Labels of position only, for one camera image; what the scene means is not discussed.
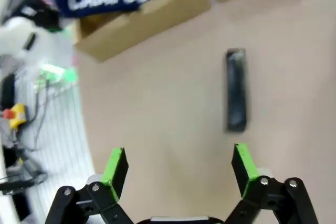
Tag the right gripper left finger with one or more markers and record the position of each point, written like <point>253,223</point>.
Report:
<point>115,176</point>

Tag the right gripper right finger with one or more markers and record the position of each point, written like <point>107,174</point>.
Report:
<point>244,171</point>

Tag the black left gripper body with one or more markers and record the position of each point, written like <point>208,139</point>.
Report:
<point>39,14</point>

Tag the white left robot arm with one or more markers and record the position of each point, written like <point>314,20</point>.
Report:
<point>15,32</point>

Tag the open cardboard box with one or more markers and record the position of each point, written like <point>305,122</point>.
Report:
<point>147,22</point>

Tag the black stapler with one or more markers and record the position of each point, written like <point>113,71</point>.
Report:
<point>237,90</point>

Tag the yellow emergency stop button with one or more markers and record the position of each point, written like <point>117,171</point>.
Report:
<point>17,115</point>

